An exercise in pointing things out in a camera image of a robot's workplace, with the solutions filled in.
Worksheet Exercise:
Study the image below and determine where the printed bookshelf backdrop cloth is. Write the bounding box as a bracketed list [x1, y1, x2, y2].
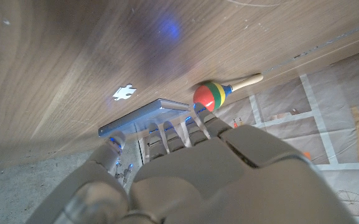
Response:
[135, 46, 359, 224]

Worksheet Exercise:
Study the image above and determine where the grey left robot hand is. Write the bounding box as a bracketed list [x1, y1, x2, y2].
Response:
[25, 102, 359, 224]

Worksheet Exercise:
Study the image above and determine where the white puzzle piece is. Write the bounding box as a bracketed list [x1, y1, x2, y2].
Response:
[112, 83, 138, 101]

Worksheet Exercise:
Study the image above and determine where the blue flat tray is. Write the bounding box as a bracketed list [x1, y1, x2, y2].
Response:
[97, 98, 192, 138]

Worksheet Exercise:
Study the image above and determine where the colourful striped wooden maraca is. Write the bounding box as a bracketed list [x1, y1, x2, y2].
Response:
[192, 73, 264, 112]

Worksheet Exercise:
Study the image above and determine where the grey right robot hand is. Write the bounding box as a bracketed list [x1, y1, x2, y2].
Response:
[113, 159, 134, 185]

